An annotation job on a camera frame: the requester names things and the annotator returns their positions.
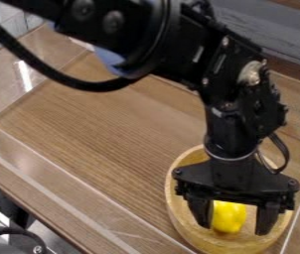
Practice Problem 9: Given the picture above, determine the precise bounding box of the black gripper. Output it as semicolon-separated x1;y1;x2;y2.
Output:
171;137;300;236

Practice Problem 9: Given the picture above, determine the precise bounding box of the yellow lemon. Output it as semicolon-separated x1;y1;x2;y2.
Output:
212;200;246;234

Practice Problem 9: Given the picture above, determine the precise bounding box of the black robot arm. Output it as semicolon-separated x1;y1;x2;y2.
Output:
0;0;300;235

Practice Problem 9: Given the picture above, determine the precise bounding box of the brown wooden bowl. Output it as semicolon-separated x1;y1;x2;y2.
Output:
164;145;293;254

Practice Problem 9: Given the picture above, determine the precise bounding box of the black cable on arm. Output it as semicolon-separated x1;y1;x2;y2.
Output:
0;0;171;93

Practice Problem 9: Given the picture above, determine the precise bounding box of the black metal bracket with screw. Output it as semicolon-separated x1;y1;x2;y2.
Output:
24;231;57;254

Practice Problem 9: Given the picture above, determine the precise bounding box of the clear acrylic tray wall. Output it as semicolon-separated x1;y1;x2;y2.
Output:
0;11;300;254

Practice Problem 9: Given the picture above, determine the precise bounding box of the black cable lower left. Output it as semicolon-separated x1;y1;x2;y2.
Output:
0;227;48;254

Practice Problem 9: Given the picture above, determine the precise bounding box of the clear acrylic corner bracket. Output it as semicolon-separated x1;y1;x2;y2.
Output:
69;37;93;52

